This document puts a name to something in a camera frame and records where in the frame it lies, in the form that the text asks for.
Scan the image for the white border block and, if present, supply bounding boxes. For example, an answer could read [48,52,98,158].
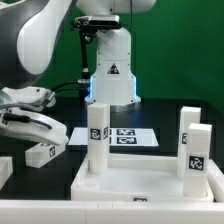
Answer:
[0,157,13,190]
[208,160,224,203]

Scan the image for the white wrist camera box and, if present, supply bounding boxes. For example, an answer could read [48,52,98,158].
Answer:
[3,86,56,107]

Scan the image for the grey arm cable hose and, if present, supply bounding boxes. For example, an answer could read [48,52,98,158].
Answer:
[0,89,56,131]

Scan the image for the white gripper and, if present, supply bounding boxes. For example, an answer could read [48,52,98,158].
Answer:
[0,110,68,146]

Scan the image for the black cables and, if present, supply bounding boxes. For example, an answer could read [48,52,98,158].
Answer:
[51,80,87,99]

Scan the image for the white right border block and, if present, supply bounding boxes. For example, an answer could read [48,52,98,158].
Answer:
[208,160,224,203]

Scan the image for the white desk tabletop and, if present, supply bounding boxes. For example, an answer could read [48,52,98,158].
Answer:
[71,153,214,203]

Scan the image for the white left border block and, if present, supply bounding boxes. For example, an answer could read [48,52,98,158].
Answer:
[0,157,13,190]

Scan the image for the black camera on stand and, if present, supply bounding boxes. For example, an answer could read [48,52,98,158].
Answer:
[70,15,122,86]

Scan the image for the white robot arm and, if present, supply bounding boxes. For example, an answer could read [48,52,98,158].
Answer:
[0,0,156,145]

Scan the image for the white fiducial marker sheet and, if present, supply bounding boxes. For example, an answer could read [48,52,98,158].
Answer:
[69,127,159,147]

